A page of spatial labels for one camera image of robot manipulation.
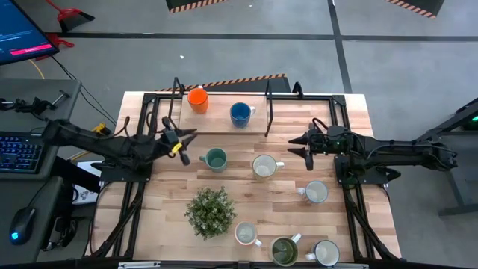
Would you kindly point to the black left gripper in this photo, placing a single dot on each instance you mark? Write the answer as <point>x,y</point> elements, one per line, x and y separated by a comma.
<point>171,141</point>

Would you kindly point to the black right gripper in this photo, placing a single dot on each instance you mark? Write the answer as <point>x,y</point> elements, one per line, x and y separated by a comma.
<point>325,142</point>

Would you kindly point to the teal green mug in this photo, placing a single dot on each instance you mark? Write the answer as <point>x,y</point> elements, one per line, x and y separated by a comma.
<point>216,160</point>

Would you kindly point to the orange mug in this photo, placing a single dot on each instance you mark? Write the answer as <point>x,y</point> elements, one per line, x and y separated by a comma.
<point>197,101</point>

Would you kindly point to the blue mug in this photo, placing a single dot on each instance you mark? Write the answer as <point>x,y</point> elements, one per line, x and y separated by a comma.
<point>241,114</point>

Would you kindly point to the cream mug yellow pattern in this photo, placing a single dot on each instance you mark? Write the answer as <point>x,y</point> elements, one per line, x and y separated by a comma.
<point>245,233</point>

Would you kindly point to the dark green mug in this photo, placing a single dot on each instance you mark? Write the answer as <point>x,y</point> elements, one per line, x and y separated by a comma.
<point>284,251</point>

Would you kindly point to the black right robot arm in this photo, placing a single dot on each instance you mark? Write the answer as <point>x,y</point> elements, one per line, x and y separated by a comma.
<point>392,149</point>

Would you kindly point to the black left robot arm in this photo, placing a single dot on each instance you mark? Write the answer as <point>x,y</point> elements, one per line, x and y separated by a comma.
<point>93,142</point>

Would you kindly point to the black hazard striped ramp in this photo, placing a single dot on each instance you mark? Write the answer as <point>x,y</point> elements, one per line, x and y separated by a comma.
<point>239,86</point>

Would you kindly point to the artificial plant striped pot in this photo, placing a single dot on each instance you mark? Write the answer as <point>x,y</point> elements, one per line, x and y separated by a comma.
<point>211,213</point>

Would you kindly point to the white printed paper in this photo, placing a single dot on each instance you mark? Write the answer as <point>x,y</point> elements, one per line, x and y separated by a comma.
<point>86,194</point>

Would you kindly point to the black metal rod tool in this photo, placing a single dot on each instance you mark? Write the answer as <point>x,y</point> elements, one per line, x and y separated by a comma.
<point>59,98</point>

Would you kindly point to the black hazard striped box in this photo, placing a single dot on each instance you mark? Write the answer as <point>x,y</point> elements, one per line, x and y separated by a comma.
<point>418,5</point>
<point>194,4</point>

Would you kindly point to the black clamp tool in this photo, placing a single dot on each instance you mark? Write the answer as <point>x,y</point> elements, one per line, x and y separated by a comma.
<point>35,105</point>

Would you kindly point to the red plastic object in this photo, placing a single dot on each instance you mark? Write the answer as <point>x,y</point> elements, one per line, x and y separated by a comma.
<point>58,40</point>

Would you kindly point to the backlit black keyboard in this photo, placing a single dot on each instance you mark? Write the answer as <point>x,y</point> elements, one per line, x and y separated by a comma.
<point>18,153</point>

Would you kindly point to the red dustpan with brush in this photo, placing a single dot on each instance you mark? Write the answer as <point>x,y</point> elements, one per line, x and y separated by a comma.
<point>69,15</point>

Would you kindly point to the grey desk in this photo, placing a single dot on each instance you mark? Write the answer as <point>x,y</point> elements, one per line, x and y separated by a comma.
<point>22,87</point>

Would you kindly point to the black computer mouse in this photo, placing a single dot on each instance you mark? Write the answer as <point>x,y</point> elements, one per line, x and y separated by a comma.
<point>22,224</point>

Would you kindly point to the computer monitor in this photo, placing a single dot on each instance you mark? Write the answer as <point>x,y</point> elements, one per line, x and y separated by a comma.
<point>22,37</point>

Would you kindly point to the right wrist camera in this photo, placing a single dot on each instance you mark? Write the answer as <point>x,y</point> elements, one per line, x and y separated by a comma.
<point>308,162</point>

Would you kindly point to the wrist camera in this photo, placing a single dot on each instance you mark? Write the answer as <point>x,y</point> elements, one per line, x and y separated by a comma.
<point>185,158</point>
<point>308,162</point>

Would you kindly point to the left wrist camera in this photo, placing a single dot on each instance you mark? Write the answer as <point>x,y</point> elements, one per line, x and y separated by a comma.
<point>185,158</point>

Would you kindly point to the black aluminium rig frame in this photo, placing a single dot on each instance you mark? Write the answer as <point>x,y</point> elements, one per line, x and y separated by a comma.
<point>317,98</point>

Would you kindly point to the silver metal bracket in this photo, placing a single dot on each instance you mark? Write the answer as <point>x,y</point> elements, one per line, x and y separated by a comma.
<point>347,266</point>
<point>138,265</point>

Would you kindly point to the black metal table frame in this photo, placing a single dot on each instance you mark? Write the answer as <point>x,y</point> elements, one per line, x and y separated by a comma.
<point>440,130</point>

